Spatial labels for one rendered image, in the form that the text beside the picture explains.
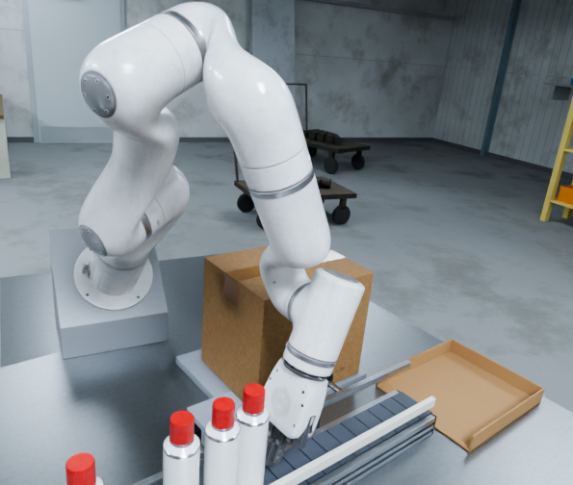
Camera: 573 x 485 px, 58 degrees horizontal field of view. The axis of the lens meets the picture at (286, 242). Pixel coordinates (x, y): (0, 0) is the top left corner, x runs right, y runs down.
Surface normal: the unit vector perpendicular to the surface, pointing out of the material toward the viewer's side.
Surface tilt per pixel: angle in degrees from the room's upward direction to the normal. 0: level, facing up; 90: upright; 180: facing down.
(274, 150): 99
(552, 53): 90
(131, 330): 90
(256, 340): 90
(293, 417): 69
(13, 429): 0
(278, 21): 79
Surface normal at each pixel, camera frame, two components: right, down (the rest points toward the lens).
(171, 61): 0.73, 0.10
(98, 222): -0.35, 0.36
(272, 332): 0.60, 0.32
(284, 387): -0.71, -0.22
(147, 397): 0.08, -0.93
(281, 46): 0.47, 0.15
